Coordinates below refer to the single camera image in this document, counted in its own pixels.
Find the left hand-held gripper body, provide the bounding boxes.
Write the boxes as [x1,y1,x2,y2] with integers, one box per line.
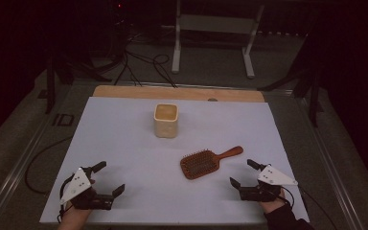
[59,166,115,212]

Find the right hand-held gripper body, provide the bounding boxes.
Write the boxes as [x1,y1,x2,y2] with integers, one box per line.
[239,164,299,203]

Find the brown wooden hairbrush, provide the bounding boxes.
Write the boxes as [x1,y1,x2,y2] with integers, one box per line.
[179,145,244,180]

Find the beige square cup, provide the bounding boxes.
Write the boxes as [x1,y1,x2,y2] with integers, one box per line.
[153,103,179,139]

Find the person's right hand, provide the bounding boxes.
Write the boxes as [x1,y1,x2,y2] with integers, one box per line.
[258,187,288,215]

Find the person's left hand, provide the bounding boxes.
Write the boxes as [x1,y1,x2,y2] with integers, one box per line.
[57,178,94,230]

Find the white table mat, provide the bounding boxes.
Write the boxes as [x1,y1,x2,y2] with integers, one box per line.
[39,96,311,224]

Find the black square floor socket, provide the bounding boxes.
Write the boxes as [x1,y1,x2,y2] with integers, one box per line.
[52,112,76,127]

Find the black metal stand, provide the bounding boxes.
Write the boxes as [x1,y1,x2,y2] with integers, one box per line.
[258,32,326,128]
[44,52,111,115]

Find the white metal stand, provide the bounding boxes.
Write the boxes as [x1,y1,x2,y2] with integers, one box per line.
[171,0,265,80]

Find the black equipment with red light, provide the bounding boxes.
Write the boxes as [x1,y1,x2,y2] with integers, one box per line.
[108,0,132,61]

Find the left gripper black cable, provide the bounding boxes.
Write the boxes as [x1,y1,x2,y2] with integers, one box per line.
[57,173,78,224]

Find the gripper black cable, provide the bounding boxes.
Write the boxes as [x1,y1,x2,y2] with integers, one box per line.
[57,173,78,224]
[267,185,296,209]

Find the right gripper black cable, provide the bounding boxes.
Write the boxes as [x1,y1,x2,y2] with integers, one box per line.
[267,185,296,209]

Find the long black floor cable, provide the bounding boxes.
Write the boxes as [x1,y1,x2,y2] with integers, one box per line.
[24,136,74,195]

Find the thin black floor cable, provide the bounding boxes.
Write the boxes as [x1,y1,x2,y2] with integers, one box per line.
[298,186,338,230]

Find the grey metal rail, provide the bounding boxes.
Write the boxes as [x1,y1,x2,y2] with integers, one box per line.
[73,80,294,96]
[291,92,368,230]
[0,83,78,230]

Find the tangled black floor cables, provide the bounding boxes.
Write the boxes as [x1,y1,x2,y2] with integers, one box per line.
[113,47,178,89]

